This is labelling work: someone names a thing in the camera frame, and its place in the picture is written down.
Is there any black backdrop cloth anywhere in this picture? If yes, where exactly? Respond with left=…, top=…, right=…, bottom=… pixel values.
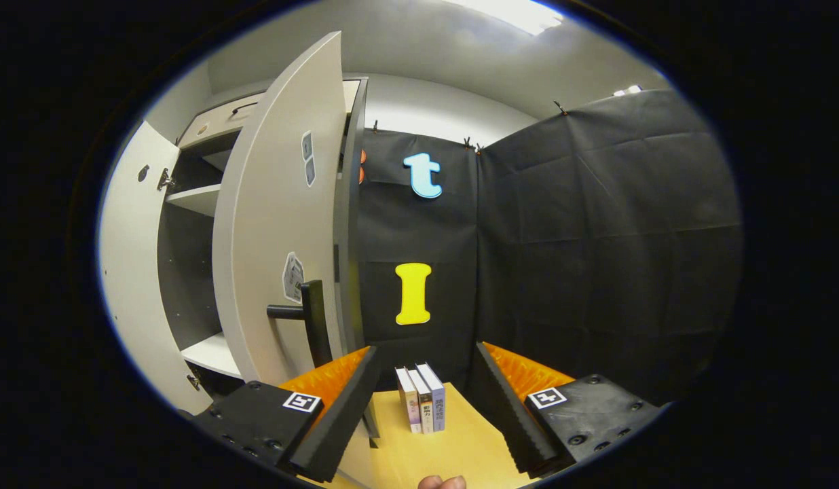
left=355, top=88, right=745, bottom=408

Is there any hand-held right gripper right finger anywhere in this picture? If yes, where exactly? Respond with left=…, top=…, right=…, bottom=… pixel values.
left=468, top=341, right=665, bottom=479

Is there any beige book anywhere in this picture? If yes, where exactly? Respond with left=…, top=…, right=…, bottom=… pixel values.
left=407, top=367, right=435, bottom=434

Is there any grey cabinet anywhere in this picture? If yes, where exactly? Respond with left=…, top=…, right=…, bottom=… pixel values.
left=155, top=76, right=369, bottom=401

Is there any black right door handle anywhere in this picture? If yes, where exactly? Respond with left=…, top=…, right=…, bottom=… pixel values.
left=267, top=280, right=333, bottom=369

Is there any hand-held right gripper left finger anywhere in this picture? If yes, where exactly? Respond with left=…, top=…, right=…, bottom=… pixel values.
left=189, top=345, right=381, bottom=483

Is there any beige cabinet drawer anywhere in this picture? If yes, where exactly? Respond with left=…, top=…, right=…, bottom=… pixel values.
left=177, top=80, right=361, bottom=150

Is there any white cabinet shelf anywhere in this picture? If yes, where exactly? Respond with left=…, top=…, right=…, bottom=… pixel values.
left=181, top=333, right=242, bottom=378
left=165, top=183, right=221, bottom=218

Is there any grey cabinet door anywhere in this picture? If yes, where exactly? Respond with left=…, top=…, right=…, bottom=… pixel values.
left=97, top=121, right=213, bottom=415
left=212, top=31, right=369, bottom=488

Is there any pale blue book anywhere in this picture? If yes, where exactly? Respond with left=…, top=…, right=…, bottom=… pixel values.
left=416, top=362, right=446, bottom=433

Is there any white pink book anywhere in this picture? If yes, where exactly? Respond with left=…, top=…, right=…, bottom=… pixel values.
left=394, top=367, right=422, bottom=434

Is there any long ceiling light panel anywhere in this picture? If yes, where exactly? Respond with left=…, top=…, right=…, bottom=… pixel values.
left=447, top=0, right=563, bottom=36

